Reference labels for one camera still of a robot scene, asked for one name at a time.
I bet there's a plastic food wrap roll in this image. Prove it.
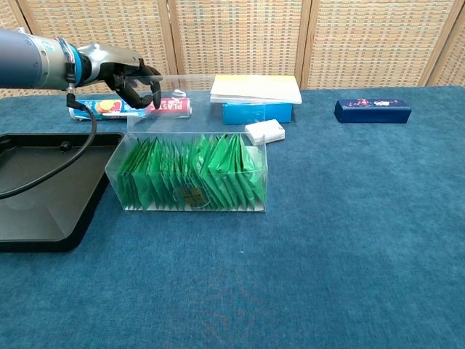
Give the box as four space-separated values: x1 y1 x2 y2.
69 97 193 123

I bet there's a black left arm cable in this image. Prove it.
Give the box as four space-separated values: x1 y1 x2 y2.
0 63 98 199

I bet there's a rattan folding screen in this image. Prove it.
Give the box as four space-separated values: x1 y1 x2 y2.
0 0 465 100

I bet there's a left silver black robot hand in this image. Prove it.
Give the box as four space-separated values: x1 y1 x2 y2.
74 43 163 110

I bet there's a small white box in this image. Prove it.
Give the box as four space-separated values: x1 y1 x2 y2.
244 119 287 147

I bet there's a black plastic tray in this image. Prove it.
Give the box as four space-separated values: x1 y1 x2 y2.
0 131 125 254

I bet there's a dark blue printed box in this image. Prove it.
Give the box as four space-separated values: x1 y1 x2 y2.
334 97 413 125

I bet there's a light blue box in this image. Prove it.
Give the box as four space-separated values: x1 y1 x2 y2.
222 102 294 125

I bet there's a clear plastic box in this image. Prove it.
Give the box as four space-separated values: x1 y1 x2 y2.
104 73 270 214

